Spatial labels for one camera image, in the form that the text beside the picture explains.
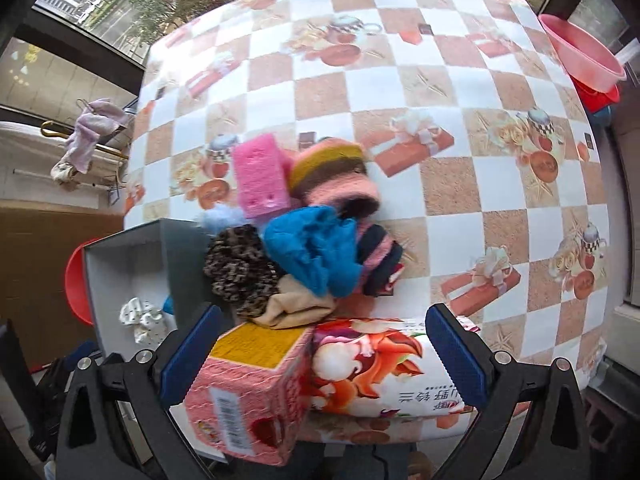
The pink tissue box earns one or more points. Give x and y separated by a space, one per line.
245 390

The floral printed tissue pack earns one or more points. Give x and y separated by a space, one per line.
380 360

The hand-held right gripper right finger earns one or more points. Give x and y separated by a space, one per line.
457 360

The light blue fluffy scrunchie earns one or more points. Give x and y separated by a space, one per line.
220 220

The blue plastic basin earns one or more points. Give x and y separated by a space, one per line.
602 116

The blue knitted cloth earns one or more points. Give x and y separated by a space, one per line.
305 250

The checkered printed tablecloth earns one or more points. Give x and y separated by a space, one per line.
500 190

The pink yellow brown fuzzy sock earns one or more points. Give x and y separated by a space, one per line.
325 170

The pink plastic basin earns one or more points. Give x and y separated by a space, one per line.
580 52

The leopard print scrunchie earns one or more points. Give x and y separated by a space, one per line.
235 270

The white dotted scrunchie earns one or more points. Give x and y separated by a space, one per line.
140 317

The grey cardboard box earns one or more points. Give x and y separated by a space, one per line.
125 270

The gold clothes hanger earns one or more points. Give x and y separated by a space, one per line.
107 151

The beige cloth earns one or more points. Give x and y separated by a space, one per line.
295 307

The pale purple hanging garment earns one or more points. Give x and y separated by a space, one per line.
90 130

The pink and navy striped sock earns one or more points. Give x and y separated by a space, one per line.
377 255

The small blue soft item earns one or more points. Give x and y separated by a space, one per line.
168 306

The brown plastic stool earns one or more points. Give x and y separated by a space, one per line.
602 410

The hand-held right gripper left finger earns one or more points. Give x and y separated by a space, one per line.
192 360

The red plastic basin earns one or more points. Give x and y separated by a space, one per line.
595 97

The pink sponge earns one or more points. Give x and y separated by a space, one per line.
260 180

